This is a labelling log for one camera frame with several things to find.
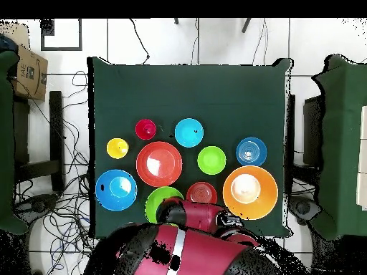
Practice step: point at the small light blue bowl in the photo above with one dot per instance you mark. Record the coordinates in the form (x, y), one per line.
(187, 134)

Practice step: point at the small red-orange bowl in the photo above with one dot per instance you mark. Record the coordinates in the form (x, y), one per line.
(200, 192)

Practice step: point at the black stand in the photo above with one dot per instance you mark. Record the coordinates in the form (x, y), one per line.
(56, 129)

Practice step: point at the dark square frame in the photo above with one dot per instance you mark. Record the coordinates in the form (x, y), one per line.
(47, 28)

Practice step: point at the wide shallow red-orange bowl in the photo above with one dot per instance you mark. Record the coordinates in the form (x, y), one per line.
(169, 169)

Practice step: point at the large green bowl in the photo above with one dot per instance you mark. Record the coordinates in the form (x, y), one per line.
(154, 200)

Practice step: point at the green cloth covered table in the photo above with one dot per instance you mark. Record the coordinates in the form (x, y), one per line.
(341, 143)
(5, 143)

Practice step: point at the clear blue ribbed bowl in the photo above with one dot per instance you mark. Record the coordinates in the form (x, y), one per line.
(251, 151)

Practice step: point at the large orange bowl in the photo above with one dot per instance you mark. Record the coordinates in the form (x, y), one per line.
(266, 194)

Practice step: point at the white boxes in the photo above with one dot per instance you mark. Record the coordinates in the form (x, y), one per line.
(362, 172)

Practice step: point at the small green bowl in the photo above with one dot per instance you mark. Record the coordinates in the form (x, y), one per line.
(211, 160)

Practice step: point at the red cup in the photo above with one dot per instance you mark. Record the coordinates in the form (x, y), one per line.
(142, 130)

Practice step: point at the cardboard box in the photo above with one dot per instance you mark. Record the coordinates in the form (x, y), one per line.
(31, 74)

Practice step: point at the dark green tablecloth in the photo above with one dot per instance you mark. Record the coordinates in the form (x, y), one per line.
(186, 91)

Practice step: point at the large blue bowl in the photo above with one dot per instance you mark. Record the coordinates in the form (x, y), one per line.
(109, 200)

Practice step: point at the yellow cup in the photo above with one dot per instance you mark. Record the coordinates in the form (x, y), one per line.
(116, 149)

